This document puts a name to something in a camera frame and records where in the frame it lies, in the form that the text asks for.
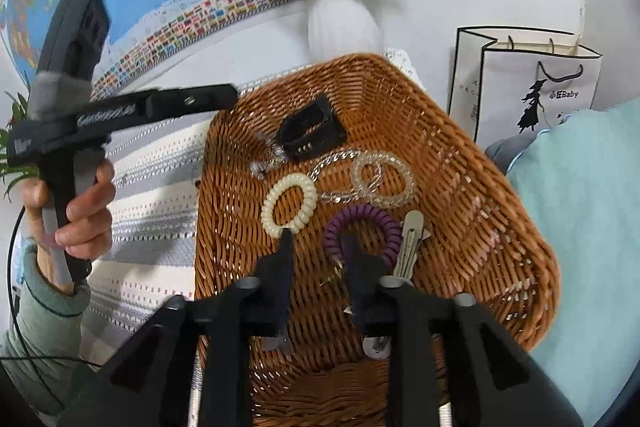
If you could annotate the person's left forearm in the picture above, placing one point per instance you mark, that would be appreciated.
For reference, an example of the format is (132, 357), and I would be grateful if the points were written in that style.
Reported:
(35, 332)

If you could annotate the light teal cushion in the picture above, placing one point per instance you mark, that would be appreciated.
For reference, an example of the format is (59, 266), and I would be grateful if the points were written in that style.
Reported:
(575, 207)

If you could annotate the silver hair clip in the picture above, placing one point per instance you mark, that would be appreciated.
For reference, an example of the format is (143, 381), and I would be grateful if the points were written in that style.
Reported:
(412, 237)

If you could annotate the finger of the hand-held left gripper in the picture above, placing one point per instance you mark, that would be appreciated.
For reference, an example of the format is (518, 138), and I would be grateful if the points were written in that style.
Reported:
(195, 99)

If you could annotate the white paper bag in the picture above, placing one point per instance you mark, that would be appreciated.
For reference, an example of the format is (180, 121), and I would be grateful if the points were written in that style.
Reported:
(500, 97)

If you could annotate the green plant in red pot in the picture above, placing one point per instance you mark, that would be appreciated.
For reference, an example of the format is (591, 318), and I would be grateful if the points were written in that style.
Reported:
(17, 177)

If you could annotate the person's left hand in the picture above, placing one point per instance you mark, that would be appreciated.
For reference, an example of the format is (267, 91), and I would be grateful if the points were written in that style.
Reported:
(90, 217)

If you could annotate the white hair clip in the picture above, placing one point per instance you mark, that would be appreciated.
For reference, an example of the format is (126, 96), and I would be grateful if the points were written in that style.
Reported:
(376, 348)

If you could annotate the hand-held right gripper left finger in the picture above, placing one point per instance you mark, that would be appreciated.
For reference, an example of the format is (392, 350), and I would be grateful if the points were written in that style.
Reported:
(287, 277)

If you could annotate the white ribbed vase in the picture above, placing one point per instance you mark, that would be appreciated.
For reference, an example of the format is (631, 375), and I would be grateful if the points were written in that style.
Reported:
(340, 27)

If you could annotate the brown wicker basket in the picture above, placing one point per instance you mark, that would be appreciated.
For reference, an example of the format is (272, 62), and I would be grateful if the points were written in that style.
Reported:
(450, 257)

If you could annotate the striped woven table mat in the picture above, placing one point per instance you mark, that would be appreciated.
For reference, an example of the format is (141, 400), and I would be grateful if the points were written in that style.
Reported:
(150, 187)

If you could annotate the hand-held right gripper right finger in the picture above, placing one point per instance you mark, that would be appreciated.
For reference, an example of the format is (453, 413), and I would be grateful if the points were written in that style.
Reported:
(356, 277)

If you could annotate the black hair claw clip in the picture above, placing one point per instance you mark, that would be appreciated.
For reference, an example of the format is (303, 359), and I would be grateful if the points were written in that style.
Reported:
(330, 134)

